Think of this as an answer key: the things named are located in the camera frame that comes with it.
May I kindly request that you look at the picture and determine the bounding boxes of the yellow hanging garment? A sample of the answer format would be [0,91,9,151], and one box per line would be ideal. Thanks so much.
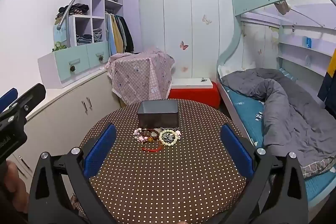
[112,15,124,54]

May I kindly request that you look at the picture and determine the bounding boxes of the light blue hanging garment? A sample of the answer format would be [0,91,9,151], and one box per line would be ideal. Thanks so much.
[106,14,117,55]

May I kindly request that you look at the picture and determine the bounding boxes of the grey metal box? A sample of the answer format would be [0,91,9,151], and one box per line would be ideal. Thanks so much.
[137,100,180,128]

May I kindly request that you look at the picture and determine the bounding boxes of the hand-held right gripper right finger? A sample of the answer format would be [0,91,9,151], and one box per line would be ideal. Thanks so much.
[220,123,309,224]

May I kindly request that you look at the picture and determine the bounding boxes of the blue bed sheet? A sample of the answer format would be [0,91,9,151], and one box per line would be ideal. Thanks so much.
[223,85,336,202]

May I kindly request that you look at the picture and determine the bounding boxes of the red string bracelet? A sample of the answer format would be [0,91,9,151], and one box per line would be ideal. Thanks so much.
[141,140,163,153]

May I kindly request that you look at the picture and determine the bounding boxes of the red stool with white lid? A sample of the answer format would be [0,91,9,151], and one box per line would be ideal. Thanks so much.
[168,77,221,109]

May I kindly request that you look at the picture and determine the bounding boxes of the person's left hand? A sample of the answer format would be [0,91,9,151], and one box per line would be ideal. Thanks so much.
[7,161,28,214]

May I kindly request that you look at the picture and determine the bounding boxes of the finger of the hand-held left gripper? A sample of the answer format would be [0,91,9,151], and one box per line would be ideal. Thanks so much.
[0,88,19,114]
[10,83,47,119]

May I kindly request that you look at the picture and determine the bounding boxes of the brown hanging cloth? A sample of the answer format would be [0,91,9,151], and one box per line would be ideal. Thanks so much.
[274,1,290,14]

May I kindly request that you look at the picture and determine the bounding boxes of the teal drawer unit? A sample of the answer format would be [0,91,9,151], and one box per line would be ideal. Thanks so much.
[37,40,111,89]

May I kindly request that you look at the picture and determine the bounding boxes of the dark folded clothes pile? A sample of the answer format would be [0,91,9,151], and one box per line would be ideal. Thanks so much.
[55,3,90,21]

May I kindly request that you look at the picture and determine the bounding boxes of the folded grey clothes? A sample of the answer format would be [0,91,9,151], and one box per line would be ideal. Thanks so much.
[92,28,103,43]

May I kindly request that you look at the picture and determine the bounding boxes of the grey duvet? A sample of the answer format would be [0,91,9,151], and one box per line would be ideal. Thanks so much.
[222,68,336,178]

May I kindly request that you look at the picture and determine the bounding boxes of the silver pendant necklace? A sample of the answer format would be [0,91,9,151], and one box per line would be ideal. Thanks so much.
[162,132,176,143]

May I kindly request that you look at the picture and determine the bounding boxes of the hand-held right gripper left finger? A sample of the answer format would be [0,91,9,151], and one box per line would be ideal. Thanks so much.
[28,123,117,224]

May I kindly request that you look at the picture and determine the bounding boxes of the cream low cabinet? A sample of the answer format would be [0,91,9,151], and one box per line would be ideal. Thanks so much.
[0,70,122,188]

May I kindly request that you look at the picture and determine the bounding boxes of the brown polka dot tablecloth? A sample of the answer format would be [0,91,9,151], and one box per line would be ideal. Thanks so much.
[69,98,248,224]

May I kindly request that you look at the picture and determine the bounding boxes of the pale pink flower bead bracelet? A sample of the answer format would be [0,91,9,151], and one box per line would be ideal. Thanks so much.
[133,127,151,142]

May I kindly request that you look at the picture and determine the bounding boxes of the white wardrobe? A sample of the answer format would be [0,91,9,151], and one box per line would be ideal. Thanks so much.
[138,0,242,80]

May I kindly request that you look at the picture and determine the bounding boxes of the pink patterned cloth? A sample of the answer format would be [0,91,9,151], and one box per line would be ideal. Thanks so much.
[105,47,175,104]

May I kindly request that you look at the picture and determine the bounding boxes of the folded blue jeans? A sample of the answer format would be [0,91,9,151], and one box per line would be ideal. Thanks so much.
[76,34,93,45]

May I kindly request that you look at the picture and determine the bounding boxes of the white bead bracelet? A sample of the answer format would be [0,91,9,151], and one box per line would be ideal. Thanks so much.
[158,129,182,146]

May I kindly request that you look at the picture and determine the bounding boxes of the yellow and navy jacket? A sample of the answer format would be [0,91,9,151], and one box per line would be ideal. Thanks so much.
[317,47,336,111]

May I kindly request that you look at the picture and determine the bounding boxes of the dark red bead bracelet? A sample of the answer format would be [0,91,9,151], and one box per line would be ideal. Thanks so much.
[140,128,160,138]

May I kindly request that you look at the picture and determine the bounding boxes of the purple shelf unit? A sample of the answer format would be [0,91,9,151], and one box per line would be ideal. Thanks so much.
[69,0,125,47]

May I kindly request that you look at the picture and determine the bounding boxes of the dark hanging garment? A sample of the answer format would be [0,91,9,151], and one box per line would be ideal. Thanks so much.
[119,16,135,52]

